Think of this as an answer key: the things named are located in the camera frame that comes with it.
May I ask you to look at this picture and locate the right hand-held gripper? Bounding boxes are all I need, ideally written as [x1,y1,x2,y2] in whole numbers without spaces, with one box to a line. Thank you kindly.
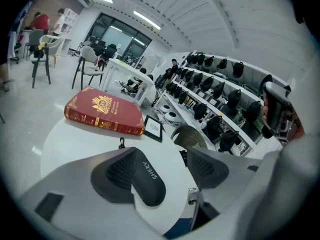
[261,81,306,146]

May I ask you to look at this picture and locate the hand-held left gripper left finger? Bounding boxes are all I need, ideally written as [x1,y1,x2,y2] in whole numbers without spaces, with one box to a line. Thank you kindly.
[16,146,165,240]

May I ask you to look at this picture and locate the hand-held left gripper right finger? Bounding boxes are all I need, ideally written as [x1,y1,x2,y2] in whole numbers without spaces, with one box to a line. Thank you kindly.
[186,146,266,232]

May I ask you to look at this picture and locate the round white side table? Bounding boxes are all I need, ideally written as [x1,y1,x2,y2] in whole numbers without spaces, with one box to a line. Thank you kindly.
[39,113,198,235]

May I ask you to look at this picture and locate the row of black bags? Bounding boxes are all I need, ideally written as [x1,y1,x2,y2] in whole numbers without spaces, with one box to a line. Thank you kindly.
[159,52,292,154]

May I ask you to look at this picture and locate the white shelving unit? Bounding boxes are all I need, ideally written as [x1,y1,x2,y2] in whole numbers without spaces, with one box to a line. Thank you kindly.
[152,50,293,157]

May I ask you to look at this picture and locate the dark wicker chair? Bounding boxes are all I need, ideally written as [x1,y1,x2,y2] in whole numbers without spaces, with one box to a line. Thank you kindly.
[171,125,209,150]

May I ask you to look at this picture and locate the red gold hardcover book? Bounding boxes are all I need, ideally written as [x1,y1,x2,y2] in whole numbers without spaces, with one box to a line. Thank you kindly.
[63,85,146,137]

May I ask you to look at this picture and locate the white round device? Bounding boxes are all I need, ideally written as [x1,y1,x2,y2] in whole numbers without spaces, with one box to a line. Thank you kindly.
[159,104,173,115]
[163,111,183,126]

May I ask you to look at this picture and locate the purple cloth item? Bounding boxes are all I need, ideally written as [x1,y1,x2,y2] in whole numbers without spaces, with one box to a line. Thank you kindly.
[94,55,106,72]

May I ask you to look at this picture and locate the white rectangular table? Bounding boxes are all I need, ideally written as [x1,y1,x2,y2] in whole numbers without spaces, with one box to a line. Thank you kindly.
[99,58,156,107]

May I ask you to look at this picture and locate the row of black office chairs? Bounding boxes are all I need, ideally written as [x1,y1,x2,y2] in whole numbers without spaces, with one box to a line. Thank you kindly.
[79,40,118,61]

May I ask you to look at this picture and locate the large dark window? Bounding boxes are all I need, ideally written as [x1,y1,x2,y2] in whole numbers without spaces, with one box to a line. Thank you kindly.
[84,12,152,62]

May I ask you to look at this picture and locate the black picture frame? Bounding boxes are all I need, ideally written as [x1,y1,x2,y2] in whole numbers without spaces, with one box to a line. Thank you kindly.
[143,114,165,143]

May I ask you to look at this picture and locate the pile of cables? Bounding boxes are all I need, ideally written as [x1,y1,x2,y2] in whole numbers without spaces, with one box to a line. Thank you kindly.
[114,78,141,95]

